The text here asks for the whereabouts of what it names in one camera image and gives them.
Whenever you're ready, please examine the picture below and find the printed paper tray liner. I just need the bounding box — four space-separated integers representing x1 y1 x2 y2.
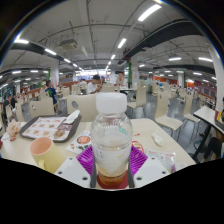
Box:
22 116 73 141

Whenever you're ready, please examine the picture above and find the flat round red coaster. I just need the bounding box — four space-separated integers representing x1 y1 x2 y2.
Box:
96 169 131 190

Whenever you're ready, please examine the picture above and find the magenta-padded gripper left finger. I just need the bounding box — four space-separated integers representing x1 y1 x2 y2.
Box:
54 144 98 190

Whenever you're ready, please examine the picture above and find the ceiling air conditioner unit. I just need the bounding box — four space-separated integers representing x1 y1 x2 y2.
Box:
59 38 78 51

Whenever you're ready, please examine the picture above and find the pale yellow mug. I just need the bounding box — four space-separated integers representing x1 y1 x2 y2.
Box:
29 136 66 174

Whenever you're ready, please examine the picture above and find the small crumpled white paper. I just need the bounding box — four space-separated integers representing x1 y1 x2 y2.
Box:
151 131 165 147

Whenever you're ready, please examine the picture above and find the group of beige chairs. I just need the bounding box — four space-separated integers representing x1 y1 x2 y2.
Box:
1 79 204 141

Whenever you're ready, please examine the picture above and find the group of ceiling lights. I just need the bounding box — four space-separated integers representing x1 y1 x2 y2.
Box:
0 3 214 88

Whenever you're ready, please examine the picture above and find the clear white-capped drink bottle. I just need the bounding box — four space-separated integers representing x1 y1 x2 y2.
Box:
90 92 134 188

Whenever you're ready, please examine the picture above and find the clear plastic bag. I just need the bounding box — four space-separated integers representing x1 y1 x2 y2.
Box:
146 149 178 173

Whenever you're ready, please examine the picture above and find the crumpled white napkin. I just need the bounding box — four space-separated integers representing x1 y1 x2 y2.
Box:
62 109 81 125

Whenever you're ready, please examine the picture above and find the crumpled food wrapper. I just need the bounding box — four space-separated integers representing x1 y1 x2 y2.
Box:
7 119 22 142

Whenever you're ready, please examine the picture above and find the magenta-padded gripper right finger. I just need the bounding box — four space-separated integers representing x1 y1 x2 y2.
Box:
127 145 172 189

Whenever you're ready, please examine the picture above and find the person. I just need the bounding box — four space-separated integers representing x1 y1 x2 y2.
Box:
1 95 18 118
87 74 102 95
44 79 58 106
114 72 128 88

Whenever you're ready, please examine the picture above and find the beige side table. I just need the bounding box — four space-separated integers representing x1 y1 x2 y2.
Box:
192 105 224 158

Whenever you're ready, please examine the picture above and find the dark food tray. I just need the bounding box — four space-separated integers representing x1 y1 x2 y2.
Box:
19 114 83 144

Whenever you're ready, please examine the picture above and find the red sauce packet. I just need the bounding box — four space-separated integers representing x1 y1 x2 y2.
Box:
132 140 145 154

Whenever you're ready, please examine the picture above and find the colourful printed sticker sheet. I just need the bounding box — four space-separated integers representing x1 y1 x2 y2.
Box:
65 129 93 155

